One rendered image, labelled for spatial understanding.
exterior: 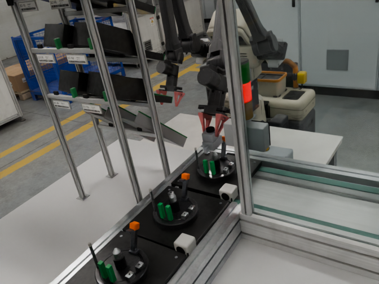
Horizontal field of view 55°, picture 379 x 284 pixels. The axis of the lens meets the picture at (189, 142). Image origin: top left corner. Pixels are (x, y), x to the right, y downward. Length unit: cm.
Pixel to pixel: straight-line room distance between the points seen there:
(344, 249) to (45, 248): 94
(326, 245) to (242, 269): 24
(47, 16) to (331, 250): 1042
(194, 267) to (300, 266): 31
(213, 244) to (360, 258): 38
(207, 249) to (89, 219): 55
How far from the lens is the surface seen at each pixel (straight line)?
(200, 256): 101
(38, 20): 1087
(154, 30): 694
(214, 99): 123
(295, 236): 109
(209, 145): 123
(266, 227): 112
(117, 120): 114
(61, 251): 134
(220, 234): 107
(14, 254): 143
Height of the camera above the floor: 167
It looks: 27 degrees down
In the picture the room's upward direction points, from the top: 10 degrees counter-clockwise
